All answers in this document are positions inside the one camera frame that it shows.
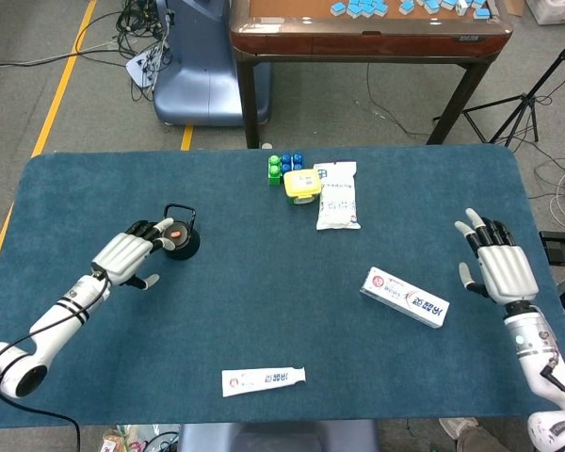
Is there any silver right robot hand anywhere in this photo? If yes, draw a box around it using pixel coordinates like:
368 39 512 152
454 208 539 306

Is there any teal blue carpeted table top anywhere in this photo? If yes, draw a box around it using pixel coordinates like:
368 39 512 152
0 144 565 429

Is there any white wet wipes pack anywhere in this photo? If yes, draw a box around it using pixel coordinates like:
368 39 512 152
313 161 362 232

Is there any black tripod stand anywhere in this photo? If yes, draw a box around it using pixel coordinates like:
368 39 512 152
432 27 565 147

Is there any white floor cable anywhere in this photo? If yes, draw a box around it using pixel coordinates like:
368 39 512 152
531 159 565 225

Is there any black foot pedal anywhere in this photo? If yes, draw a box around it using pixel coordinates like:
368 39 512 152
540 230 565 265

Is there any black lid with orange knob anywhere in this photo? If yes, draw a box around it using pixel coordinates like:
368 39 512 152
162 220 192 246

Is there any white power strip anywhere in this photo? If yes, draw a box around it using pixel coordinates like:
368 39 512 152
125 46 164 90

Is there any white plastic basket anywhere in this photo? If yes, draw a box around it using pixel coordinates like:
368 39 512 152
531 0 565 25

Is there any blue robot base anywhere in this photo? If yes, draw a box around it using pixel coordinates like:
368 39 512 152
153 0 272 127

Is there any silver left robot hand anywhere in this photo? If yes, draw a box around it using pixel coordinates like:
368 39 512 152
91 218 176 291

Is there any green building block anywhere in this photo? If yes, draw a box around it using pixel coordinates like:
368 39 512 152
267 153 283 186

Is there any black floor cable bundle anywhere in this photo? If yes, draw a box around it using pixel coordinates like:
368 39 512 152
115 0 175 103

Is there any black cast iron teapot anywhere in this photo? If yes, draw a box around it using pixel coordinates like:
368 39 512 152
162 202 202 262

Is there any white toothpaste tube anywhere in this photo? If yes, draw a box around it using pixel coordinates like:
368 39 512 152
221 365 307 398

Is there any blue building block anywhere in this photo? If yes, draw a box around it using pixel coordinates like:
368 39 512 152
280 151 306 174

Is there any blue grey robot torso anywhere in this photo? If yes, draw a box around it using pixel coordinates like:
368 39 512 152
177 418 381 452

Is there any green tub with yellow lid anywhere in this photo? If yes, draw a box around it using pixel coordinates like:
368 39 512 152
282 169 322 207

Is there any grey sneaker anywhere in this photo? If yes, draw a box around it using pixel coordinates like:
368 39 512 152
440 416 480 442

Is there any brown mahjong table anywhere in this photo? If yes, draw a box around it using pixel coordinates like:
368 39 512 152
229 0 513 150

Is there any white toothpaste box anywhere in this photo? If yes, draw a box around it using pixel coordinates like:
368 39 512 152
360 266 451 330

